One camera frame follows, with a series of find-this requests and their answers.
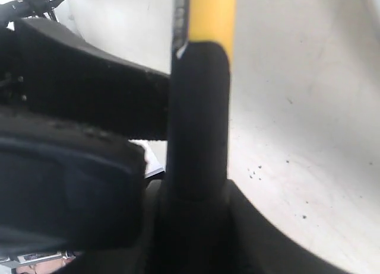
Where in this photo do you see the yellow black claw hammer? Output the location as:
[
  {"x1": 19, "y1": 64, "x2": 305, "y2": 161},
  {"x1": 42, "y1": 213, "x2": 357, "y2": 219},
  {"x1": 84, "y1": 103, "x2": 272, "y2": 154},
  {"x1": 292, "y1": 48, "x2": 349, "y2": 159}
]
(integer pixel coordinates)
[{"x1": 166, "y1": 0, "x2": 236, "y2": 201}]

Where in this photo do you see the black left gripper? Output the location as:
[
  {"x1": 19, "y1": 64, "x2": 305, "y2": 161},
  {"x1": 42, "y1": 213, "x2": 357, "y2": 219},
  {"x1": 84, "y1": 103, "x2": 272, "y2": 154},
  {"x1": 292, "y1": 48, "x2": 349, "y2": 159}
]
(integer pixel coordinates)
[{"x1": 1, "y1": 0, "x2": 65, "y2": 19}]

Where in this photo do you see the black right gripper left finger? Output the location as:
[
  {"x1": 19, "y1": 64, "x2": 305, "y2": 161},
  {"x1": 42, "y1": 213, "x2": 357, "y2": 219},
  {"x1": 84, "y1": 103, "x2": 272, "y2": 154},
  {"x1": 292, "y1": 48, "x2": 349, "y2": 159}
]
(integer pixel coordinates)
[{"x1": 1, "y1": 18, "x2": 170, "y2": 141}]

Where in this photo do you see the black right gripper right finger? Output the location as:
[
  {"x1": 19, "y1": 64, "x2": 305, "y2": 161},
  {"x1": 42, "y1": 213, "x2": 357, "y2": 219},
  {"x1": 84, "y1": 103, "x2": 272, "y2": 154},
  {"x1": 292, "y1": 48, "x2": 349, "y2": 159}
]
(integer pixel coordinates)
[{"x1": 227, "y1": 180, "x2": 344, "y2": 274}]

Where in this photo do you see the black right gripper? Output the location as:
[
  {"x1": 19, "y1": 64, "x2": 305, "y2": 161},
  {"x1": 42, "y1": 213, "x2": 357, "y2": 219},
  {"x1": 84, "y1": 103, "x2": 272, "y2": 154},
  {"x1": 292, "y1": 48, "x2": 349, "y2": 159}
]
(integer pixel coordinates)
[{"x1": 1, "y1": 104, "x2": 232, "y2": 273}]

